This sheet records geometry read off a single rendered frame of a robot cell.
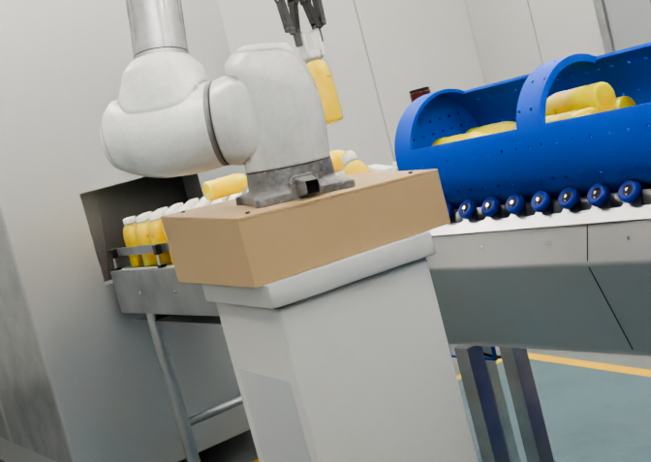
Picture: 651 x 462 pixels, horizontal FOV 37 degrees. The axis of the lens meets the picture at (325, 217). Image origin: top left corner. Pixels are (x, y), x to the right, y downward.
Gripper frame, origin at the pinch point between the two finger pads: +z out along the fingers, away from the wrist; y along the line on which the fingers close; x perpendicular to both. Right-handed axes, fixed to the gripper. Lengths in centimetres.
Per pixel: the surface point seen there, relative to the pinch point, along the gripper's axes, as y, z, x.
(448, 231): 5, 50, -27
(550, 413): 105, 142, 61
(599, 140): 3, 35, -78
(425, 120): 13.9, 24.6, -18.7
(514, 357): 22, 87, -20
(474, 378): 8, 87, -20
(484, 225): 6, 50, -39
